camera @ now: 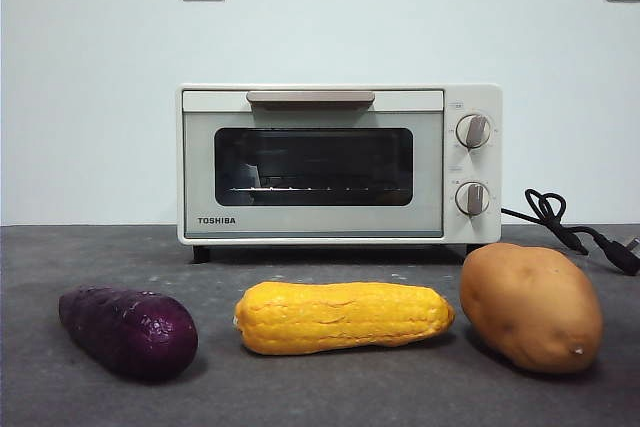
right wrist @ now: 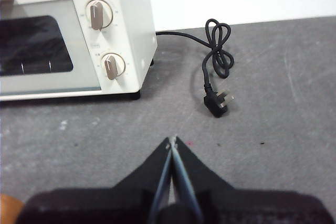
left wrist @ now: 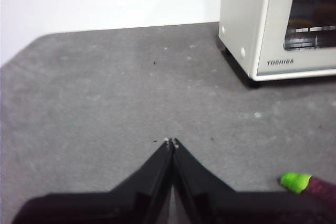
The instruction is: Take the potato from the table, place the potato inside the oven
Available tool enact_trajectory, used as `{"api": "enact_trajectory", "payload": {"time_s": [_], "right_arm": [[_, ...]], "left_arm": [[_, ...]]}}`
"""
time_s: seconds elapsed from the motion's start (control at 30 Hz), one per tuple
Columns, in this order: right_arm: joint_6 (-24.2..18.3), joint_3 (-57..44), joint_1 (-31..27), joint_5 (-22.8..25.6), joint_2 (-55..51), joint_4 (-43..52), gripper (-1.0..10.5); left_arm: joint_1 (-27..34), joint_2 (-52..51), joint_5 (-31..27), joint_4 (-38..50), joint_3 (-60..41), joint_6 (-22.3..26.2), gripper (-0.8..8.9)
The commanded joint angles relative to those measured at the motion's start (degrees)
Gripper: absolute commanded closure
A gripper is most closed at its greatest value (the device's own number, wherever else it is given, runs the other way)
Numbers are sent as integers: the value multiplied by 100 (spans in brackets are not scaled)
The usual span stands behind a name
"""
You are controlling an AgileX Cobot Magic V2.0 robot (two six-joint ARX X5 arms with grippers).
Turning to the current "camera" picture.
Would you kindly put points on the glass-windowed oven door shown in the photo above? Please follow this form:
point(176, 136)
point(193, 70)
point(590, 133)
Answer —
point(200, 172)

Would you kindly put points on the white Toshiba toaster oven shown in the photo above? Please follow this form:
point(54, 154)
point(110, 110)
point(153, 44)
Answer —
point(472, 234)

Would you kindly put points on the brown potato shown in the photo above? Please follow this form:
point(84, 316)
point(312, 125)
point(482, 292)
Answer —
point(530, 307)

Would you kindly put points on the beige round oven knob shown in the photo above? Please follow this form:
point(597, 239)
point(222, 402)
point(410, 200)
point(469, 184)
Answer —
point(473, 198)
point(474, 131)

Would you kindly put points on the purple sweet potato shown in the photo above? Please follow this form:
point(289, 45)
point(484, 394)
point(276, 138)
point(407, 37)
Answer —
point(130, 332)

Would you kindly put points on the yellow corn cob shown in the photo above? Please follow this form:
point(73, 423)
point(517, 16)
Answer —
point(345, 319)

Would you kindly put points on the black power plug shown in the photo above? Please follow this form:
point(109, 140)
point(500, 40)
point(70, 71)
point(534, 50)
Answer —
point(617, 254)

